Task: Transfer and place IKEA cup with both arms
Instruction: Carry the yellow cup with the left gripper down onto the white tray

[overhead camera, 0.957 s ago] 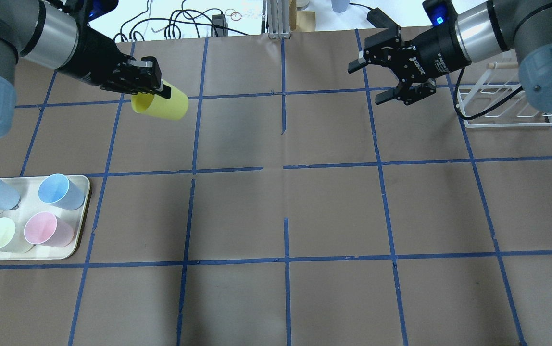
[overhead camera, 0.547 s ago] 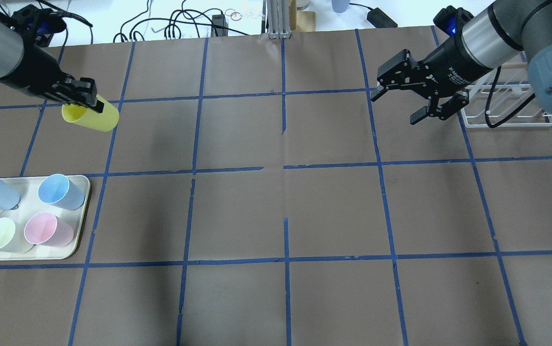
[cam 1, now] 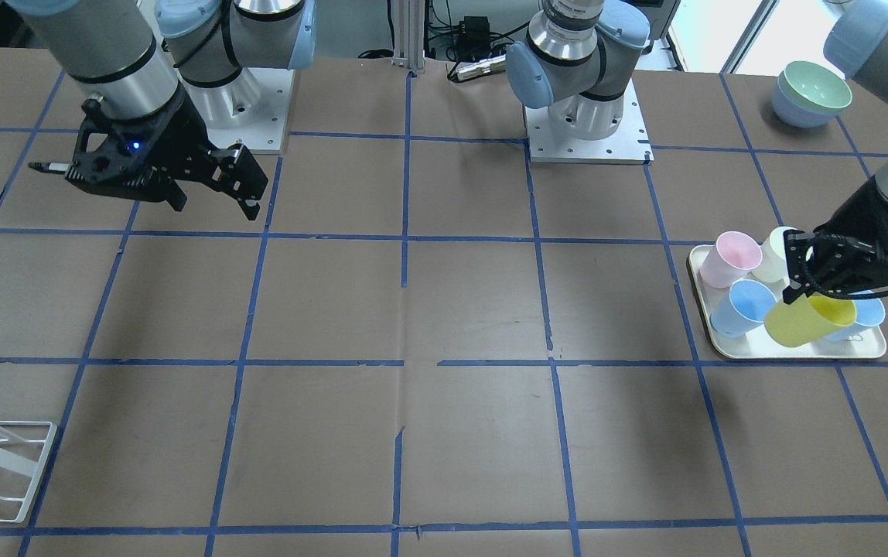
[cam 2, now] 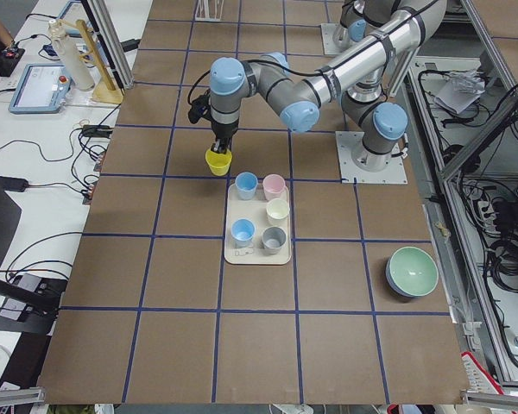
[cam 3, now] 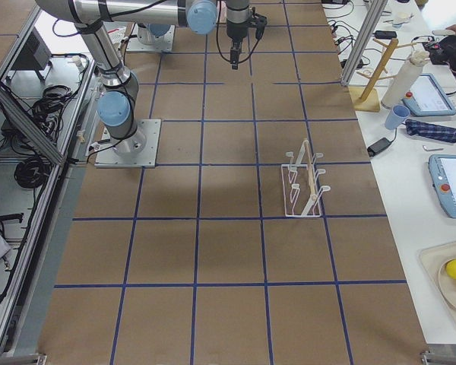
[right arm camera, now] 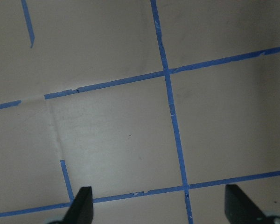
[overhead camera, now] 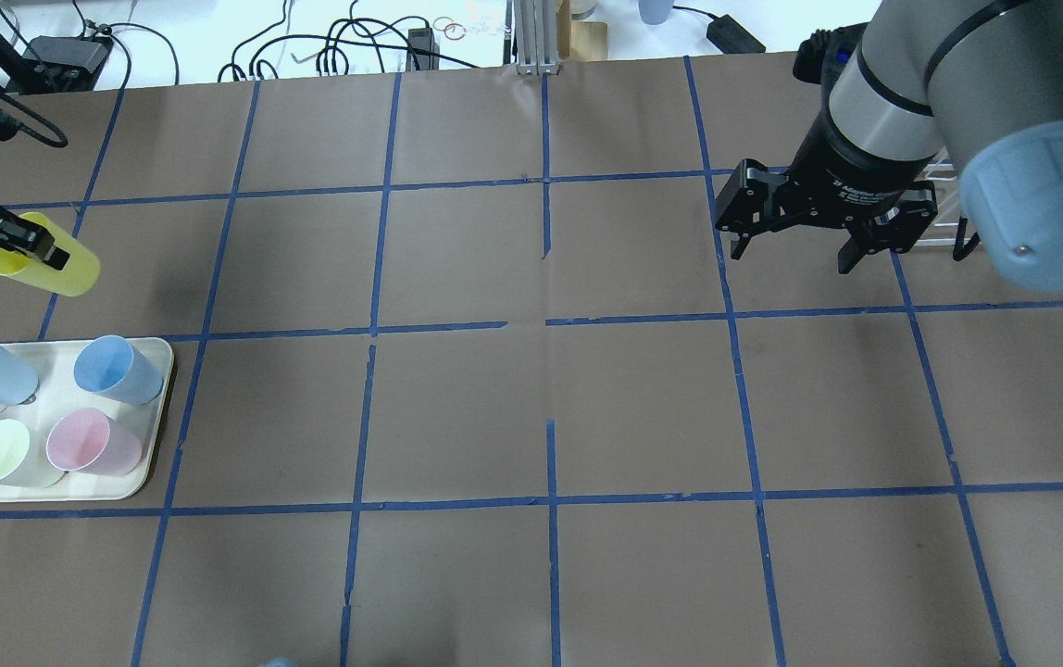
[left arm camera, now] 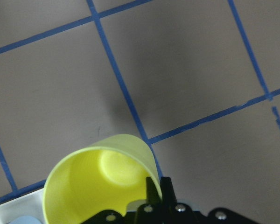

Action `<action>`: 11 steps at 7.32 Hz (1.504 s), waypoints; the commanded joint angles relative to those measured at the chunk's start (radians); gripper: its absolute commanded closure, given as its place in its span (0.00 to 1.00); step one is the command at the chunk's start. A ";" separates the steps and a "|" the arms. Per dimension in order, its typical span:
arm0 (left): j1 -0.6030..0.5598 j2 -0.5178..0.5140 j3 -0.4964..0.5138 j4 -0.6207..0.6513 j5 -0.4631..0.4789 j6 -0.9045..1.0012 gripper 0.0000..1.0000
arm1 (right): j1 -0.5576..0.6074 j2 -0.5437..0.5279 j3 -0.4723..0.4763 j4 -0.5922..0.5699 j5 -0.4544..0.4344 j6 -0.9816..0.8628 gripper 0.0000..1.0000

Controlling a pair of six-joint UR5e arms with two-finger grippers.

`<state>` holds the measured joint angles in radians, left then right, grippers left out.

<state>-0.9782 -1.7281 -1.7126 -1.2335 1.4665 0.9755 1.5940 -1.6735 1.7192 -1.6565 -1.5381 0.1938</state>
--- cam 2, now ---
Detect yellow plastic cup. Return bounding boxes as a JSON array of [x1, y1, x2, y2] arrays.
[[205, 149, 232, 177]]

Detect light blue cup far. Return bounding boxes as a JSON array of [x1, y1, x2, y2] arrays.
[[235, 172, 258, 200]]

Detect light blue cup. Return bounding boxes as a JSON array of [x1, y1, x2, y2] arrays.
[[231, 218, 256, 248], [235, 172, 258, 200]]

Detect pink plastic cup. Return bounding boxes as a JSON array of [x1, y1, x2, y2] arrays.
[[262, 173, 286, 201]]

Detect cream plastic cup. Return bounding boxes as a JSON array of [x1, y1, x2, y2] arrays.
[[266, 198, 290, 227]]

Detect light blue cup near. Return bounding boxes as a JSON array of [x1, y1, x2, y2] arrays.
[[231, 218, 256, 248]]

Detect grey plastic cup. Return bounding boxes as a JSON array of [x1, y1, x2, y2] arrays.
[[262, 226, 287, 254]]

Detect beige plastic tray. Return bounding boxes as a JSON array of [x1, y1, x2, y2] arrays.
[[224, 184, 292, 265]]

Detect wooden stand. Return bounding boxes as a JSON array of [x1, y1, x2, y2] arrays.
[[59, 19, 123, 104]]

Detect white plastic bottle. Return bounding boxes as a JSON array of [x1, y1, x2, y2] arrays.
[[48, 19, 95, 91]]

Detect blue teach pendant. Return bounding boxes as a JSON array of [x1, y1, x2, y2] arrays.
[[9, 64, 72, 115]]

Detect black power adapter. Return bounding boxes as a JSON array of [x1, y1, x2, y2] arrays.
[[0, 176, 30, 192]]

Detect green and blue bowl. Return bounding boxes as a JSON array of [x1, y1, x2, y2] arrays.
[[385, 246, 439, 298]]

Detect crumpled white paper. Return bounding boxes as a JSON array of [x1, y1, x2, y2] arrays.
[[433, 70, 485, 115]]

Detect black monitor stand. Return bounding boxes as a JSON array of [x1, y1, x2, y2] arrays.
[[0, 186, 67, 335]]

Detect white wire rack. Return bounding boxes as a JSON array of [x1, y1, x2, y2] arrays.
[[194, 0, 224, 22]]

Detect aluminium frame post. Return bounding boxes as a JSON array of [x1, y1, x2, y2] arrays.
[[81, 0, 134, 90]]

